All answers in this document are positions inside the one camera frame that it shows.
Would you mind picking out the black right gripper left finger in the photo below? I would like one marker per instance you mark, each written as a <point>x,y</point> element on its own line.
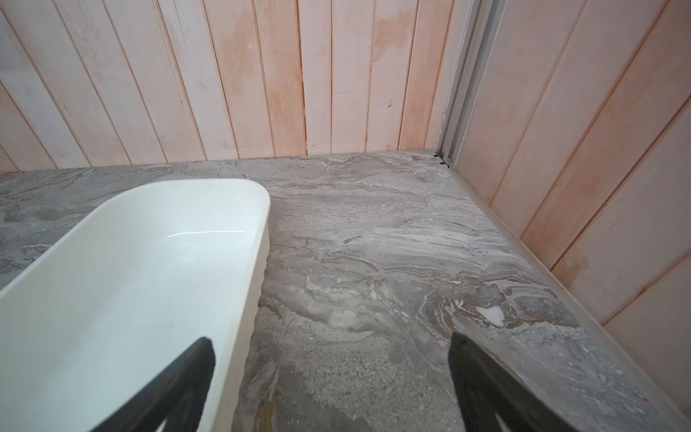
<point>172,401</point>

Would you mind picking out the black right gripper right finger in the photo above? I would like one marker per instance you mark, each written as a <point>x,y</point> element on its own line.
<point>491,399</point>

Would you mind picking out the white rectangular bin far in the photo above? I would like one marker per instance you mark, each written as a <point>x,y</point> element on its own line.
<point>146,275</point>

